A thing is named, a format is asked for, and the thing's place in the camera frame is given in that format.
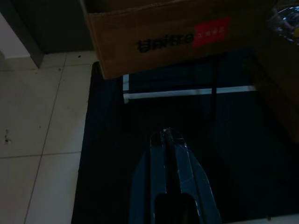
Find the black door frame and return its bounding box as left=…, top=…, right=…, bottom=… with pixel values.
left=0, top=0, right=45, bottom=70

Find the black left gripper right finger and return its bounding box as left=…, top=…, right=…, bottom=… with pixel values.
left=169, top=130, right=223, bottom=224

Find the black floor mat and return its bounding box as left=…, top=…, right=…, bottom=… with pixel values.
left=71, top=48, right=299, bottom=224

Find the dark grey door panel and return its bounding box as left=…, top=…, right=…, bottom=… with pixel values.
left=13, top=0, right=97, bottom=54

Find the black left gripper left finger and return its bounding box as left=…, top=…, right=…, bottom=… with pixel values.
left=129, top=128, right=171, bottom=224

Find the Unitree printed cardboard box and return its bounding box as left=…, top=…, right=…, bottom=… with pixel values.
left=78, top=0, right=276, bottom=80

